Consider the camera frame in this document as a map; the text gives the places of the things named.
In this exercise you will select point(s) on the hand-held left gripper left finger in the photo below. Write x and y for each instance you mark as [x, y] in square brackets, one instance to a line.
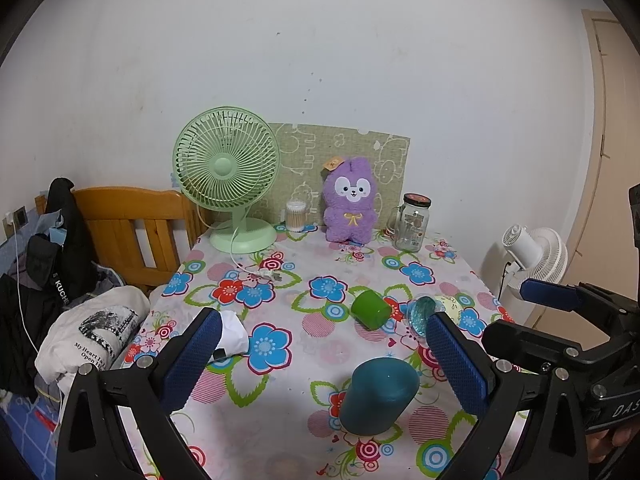
[195, 355]

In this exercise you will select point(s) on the blue checked bed sheet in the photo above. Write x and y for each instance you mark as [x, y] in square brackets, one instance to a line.
[25, 435]

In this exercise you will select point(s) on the person's right hand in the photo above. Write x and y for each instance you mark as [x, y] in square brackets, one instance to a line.
[602, 447]

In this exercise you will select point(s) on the green patterned fabric board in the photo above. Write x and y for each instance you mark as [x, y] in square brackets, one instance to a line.
[300, 160]

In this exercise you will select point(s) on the clear blue glass cup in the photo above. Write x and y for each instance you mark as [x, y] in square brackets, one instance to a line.
[420, 312]

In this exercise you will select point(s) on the green desk fan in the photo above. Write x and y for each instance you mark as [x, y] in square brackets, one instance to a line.
[222, 166]

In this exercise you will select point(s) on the teal cup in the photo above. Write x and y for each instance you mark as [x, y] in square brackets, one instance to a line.
[375, 400]

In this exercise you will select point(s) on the black jacket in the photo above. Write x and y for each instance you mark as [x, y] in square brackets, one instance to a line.
[75, 260]

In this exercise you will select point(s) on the green cup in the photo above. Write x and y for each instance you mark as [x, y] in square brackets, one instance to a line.
[370, 309]

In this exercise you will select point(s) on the glass jar mug with lid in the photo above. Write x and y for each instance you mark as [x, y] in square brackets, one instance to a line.
[412, 225]

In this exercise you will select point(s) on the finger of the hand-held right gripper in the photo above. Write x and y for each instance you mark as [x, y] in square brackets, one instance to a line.
[530, 340]
[550, 294]

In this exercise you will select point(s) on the wall socket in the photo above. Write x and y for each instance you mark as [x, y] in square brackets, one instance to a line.
[16, 217]

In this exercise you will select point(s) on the cotton swab container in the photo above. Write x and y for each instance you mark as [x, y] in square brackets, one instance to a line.
[295, 215]

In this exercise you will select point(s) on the white printed shirt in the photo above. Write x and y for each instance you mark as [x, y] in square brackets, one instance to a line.
[100, 320]

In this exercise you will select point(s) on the dark clothes pile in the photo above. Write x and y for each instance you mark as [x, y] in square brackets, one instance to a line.
[20, 330]

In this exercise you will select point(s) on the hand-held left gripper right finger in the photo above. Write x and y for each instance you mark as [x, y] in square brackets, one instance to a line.
[460, 365]

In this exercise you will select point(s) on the beige door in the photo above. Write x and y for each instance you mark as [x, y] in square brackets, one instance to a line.
[610, 110]

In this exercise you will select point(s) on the white standing fan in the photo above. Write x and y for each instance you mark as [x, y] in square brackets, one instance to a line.
[525, 247]

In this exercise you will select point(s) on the floral tablecloth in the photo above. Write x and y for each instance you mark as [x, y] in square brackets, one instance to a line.
[300, 320]

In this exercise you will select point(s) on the purple plush toy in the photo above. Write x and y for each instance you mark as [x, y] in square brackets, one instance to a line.
[350, 210]

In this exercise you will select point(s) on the light blue garment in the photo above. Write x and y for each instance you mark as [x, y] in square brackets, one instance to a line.
[52, 230]

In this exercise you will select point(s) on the white cloth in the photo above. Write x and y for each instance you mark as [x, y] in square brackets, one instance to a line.
[232, 332]

